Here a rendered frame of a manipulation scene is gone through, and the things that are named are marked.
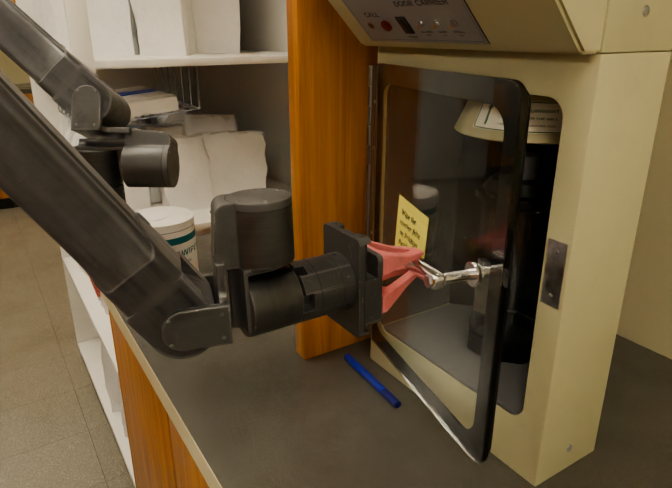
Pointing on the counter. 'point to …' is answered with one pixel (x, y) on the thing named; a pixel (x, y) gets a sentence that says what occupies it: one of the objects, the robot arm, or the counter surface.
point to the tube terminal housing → (578, 215)
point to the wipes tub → (175, 228)
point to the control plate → (412, 5)
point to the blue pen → (373, 381)
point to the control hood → (517, 18)
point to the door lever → (432, 277)
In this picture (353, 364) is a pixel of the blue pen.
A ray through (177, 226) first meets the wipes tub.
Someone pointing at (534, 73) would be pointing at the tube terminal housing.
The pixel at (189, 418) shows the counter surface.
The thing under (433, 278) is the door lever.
